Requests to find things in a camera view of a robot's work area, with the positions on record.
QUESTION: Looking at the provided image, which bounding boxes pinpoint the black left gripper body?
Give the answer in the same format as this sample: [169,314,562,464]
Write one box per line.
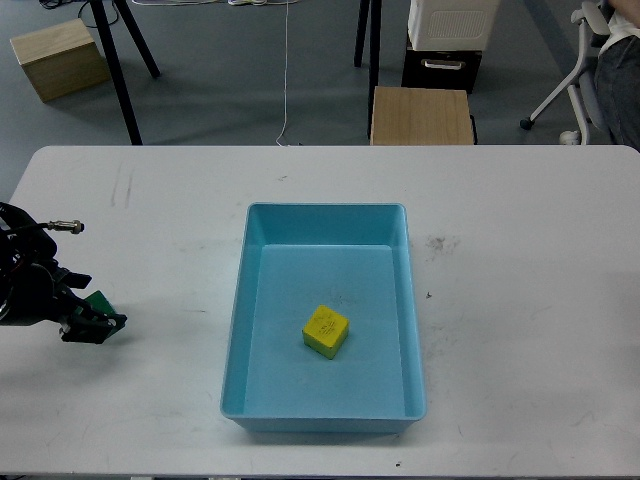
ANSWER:
[1,264,69,326]

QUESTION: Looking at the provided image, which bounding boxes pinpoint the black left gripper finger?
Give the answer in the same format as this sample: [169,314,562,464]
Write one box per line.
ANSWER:
[57,267,92,289]
[60,303,127,344]

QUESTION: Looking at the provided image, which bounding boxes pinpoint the green block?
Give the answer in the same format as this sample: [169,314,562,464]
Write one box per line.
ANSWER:
[85,290,116,316]

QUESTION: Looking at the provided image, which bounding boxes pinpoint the yellow block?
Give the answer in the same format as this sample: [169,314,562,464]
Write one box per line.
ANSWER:
[302,305,350,360]

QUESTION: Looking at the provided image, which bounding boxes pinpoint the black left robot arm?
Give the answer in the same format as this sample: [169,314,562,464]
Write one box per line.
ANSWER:
[1,203,127,344]

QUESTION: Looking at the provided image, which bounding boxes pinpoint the light wooden box left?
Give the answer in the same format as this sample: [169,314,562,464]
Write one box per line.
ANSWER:
[10,19,111,103]

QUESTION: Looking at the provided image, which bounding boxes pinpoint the wooden box centre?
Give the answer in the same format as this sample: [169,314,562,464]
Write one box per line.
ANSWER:
[370,86,475,146]

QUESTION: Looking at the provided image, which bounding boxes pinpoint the black drawer box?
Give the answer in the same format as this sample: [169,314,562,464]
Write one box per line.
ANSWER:
[401,40,483,94]

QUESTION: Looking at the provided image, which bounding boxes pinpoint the white appliance box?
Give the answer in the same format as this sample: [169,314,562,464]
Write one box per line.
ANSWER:
[408,0,501,52]

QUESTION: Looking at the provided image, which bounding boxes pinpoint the black tripod legs left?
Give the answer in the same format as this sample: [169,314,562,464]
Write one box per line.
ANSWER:
[89,0,162,147]

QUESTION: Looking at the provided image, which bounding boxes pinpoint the blue plastic bin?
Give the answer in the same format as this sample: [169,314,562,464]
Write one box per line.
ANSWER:
[220,203,427,433]

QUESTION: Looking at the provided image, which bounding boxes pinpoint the black table legs centre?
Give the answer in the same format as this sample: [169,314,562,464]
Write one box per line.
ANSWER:
[353,0,382,137]

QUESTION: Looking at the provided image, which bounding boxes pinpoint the white office chair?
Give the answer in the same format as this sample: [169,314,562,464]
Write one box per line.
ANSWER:
[519,1,614,145]

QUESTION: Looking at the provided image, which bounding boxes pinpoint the seated person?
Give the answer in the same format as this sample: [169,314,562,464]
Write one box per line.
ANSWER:
[595,0,639,151]

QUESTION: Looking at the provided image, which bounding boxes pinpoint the white cable on floor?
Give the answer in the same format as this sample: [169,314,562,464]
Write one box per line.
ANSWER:
[275,0,294,148]

